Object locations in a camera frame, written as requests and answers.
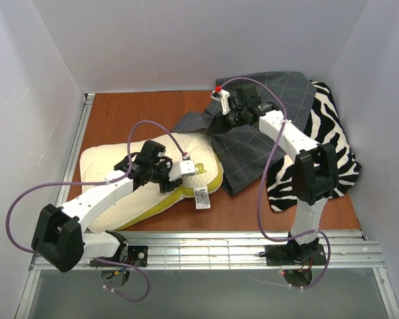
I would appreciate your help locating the grey checked pillowcase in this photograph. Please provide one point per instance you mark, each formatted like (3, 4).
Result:
(243, 151)

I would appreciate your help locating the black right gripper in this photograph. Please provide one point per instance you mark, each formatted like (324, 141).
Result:
(217, 121)

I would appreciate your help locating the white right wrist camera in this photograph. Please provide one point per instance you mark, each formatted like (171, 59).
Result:
(224, 98)

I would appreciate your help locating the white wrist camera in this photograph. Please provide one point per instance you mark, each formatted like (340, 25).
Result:
(224, 98)
(186, 167)

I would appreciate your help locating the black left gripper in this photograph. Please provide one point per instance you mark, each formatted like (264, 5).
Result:
(167, 183)

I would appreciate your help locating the cream yellow-edged pillow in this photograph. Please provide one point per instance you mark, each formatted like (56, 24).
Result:
(147, 201)

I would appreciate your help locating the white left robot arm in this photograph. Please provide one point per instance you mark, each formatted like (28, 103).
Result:
(61, 235)

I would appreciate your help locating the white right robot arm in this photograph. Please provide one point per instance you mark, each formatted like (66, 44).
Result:
(315, 174)

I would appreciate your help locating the aluminium rail frame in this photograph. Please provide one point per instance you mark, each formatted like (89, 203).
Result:
(217, 275)

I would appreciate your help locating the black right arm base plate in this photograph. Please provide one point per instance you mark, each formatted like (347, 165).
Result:
(279, 255)

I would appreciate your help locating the zebra print blanket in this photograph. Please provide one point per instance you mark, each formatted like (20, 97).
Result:
(324, 126)

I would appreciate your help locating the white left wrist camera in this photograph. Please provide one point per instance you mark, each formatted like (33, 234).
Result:
(186, 167)

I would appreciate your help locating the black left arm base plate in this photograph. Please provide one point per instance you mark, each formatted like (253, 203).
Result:
(136, 255)

